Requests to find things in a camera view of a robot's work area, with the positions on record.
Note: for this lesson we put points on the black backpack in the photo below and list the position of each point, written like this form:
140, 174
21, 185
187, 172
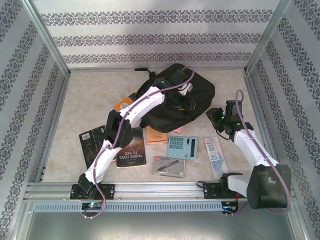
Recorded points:
202, 90

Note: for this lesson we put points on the small orange booklet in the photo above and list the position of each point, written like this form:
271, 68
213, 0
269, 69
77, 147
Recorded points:
156, 137

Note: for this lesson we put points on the packaged 20 cm ruler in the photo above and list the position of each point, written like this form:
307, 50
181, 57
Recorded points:
215, 157

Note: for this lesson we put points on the light blue calculator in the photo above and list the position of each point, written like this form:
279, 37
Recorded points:
177, 147

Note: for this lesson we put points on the orange and white book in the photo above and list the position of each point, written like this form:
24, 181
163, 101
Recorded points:
123, 102

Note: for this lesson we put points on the grey pen box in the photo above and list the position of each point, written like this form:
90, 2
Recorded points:
167, 167

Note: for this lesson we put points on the Three Days To See book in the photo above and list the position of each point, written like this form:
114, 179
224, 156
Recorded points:
132, 155

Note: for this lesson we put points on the black book with gold title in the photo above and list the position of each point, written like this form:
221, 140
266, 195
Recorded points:
87, 145

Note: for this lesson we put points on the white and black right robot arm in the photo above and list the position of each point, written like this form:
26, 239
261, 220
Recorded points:
252, 150

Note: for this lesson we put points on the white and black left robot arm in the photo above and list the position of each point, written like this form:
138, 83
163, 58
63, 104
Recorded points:
145, 105

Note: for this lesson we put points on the small pink item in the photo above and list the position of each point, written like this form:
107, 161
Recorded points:
179, 130

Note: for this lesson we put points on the small right controller board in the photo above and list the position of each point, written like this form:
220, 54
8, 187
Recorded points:
230, 207

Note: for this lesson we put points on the small controller board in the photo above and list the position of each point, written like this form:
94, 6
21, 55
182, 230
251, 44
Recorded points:
92, 205
230, 207

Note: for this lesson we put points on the grey metal sheet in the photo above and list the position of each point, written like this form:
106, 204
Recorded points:
160, 227

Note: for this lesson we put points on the small left controller board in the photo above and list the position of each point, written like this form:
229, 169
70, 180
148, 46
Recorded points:
92, 205

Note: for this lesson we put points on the aluminium frame side rail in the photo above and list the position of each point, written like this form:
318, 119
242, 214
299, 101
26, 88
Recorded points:
256, 100
53, 125

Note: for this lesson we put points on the aluminium frame back rail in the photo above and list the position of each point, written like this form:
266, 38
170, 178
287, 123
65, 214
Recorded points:
112, 69

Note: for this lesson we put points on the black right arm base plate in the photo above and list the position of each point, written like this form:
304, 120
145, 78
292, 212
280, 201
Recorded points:
210, 191

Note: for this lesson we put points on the aluminium mounting rail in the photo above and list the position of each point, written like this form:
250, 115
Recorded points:
160, 191

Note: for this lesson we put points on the aluminium frame post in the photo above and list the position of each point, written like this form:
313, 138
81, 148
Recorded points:
48, 37
266, 37

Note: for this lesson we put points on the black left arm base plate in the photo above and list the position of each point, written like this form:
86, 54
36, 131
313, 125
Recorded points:
108, 191

